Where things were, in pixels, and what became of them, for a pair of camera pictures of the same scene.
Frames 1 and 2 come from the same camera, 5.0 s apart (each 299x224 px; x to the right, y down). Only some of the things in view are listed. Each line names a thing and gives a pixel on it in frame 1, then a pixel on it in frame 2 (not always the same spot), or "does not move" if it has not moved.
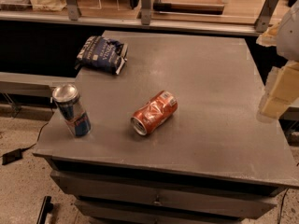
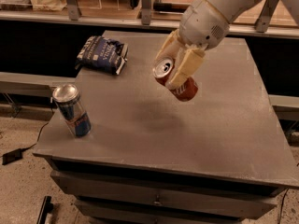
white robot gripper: [290, 36] to [200, 24]
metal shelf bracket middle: [146, 5] does not move
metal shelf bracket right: [263, 18] does not move
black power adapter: [12, 156] does not move
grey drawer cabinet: [176, 137] does not move
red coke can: [154, 112] to [184, 90]
